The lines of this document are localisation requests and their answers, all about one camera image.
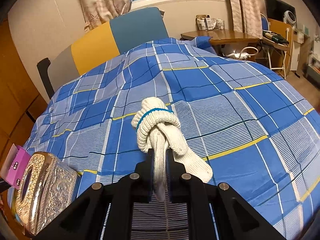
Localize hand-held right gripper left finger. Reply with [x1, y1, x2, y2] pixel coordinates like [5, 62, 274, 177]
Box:
[32, 148, 155, 240]

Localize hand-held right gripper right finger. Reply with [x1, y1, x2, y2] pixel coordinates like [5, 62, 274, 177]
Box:
[166, 150, 287, 240]

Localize brown patterned sock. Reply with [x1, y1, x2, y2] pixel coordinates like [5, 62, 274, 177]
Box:
[131, 96, 213, 202]

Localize blue plaid bedsheet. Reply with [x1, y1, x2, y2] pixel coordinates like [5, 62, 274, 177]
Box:
[7, 37, 320, 240]

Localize gold ornate tissue box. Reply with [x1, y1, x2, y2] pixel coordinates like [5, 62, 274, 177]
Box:
[11, 151, 78, 236]

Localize purple carton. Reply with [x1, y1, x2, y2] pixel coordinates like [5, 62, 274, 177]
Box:
[0, 143, 32, 191]

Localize blue pillow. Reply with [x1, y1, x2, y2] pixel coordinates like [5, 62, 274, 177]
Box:
[180, 36, 213, 53]

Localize grey yellow blue headboard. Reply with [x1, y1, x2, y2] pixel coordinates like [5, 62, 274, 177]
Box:
[49, 7, 169, 76]

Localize wooden desk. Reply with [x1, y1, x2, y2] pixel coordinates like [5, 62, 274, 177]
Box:
[180, 29, 261, 46]

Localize bottles on desk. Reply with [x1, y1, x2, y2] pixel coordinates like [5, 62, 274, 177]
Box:
[196, 15, 225, 31]

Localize wooden wardrobe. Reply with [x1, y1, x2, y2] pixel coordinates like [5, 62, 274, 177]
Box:
[0, 19, 54, 171]

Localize wooden folding chair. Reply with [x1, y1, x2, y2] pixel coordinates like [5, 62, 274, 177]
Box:
[262, 29, 293, 78]

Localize patterned beige curtain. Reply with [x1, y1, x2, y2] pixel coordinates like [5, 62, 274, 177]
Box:
[73, 0, 133, 35]
[224, 0, 263, 40]

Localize white storage shelf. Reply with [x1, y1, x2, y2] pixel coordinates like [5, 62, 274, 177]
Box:
[303, 34, 320, 86]

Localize wooden board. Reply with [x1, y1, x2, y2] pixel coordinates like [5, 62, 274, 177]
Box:
[268, 17, 292, 43]

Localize black monitor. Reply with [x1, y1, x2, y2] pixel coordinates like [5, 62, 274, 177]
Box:
[265, 0, 296, 28]

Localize white round fan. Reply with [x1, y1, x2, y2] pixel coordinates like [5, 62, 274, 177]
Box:
[283, 10, 297, 25]

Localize white hose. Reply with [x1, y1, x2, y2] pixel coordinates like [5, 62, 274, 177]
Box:
[225, 46, 258, 61]

